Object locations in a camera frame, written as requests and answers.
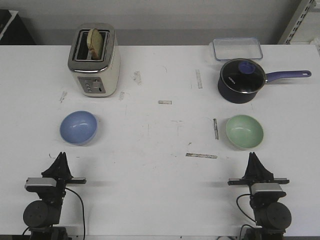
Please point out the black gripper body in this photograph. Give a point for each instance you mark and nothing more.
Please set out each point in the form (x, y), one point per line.
(55, 189)
(249, 183)

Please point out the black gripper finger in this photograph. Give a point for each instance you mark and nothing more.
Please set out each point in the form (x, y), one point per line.
(250, 169)
(54, 169)
(260, 170)
(65, 167)

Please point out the green bowl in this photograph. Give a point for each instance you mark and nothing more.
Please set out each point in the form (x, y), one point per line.
(244, 132)

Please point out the blue bowl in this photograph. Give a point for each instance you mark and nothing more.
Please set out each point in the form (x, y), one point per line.
(78, 128)

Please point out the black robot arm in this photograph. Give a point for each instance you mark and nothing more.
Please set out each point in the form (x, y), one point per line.
(42, 216)
(271, 217)

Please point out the dark blue saucepan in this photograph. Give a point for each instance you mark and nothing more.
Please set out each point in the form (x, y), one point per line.
(241, 98)

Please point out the glass pot lid blue knob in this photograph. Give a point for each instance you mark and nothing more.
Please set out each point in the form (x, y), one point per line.
(243, 75)

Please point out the cream two-slot toaster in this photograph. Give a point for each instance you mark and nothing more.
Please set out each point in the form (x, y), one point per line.
(95, 78)

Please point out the clear plastic container blue rim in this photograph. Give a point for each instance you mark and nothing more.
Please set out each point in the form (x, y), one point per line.
(229, 48)

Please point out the toast slice in toaster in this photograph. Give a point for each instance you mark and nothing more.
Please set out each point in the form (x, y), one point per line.
(95, 43)

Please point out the grey metal shelf upright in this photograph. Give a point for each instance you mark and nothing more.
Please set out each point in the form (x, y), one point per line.
(304, 25)

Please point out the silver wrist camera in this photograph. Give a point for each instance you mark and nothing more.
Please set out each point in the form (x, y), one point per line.
(39, 184)
(272, 189)

